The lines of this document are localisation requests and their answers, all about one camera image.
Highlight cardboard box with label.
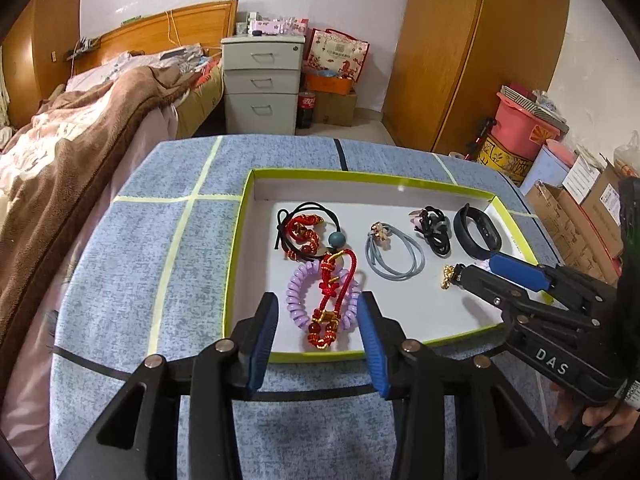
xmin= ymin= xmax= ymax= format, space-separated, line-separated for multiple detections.
xmin=582 ymin=164 xmax=623 ymax=258

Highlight cola bottle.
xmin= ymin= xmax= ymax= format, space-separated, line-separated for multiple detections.
xmin=296 ymin=91 xmax=316 ymax=129

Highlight orange box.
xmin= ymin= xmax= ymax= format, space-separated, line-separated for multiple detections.
xmin=305 ymin=74 xmax=354 ymax=96

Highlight blue patterned tablecloth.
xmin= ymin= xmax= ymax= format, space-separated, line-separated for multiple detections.
xmin=49 ymin=134 xmax=559 ymax=479

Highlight wooden wardrobe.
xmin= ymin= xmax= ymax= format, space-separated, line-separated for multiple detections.
xmin=383 ymin=0 xmax=570 ymax=154

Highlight black hair tie pink charm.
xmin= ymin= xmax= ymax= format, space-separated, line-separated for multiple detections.
xmin=409 ymin=206 xmax=451 ymax=258

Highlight black fitness band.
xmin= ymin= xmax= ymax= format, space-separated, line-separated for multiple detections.
xmin=454 ymin=204 xmax=502 ymax=260

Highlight pink plastic bin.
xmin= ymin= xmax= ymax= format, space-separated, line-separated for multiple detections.
xmin=491 ymin=92 xmax=561 ymax=160

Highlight long cardboard box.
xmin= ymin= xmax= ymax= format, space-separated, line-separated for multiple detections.
xmin=526 ymin=181 xmax=622 ymax=285

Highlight red white gift bag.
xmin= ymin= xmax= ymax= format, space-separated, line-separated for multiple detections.
xmin=304 ymin=28 xmax=370 ymax=82

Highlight pink items on cabinet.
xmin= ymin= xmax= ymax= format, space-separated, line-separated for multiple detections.
xmin=235 ymin=12 xmax=309 ymax=36

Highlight lime green tray box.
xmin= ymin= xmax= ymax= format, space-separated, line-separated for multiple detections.
xmin=222 ymin=168 xmax=537 ymax=363

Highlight brown blanket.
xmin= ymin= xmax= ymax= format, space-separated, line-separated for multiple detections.
xmin=1 ymin=66 xmax=198 ymax=384

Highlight corner wooden cabinet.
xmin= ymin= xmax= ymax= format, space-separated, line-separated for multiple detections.
xmin=2 ymin=0 xmax=80 ymax=129

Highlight yellow patterned box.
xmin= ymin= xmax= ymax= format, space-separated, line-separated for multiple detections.
xmin=476 ymin=136 xmax=534 ymax=186

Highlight grey drawer cabinet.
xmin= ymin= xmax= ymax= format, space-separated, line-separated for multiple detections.
xmin=221 ymin=35 xmax=305 ymax=136

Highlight wooden headboard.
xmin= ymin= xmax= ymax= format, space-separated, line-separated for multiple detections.
xmin=73 ymin=0 xmax=238 ymax=74

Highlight black red beaded hair tie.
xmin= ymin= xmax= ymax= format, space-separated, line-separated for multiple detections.
xmin=274 ymin=200 xmax=347 ymax=264

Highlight red cord bead bracelet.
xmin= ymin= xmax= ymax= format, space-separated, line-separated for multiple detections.
xmin=306 ymin=248 xmax=359 ymax=351

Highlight grey flower hair tie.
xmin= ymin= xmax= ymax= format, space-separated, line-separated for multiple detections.
xmin=364 ymin=221 xmax=426 ymax=282

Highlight purple spiral hair tie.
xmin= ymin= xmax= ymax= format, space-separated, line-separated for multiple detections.
xmin=285 ymin=260 xmax=362 ymax=333

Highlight person's right hand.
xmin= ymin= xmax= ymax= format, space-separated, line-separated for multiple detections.
xmin=551 ymin=384 xmax=639 ymax=453

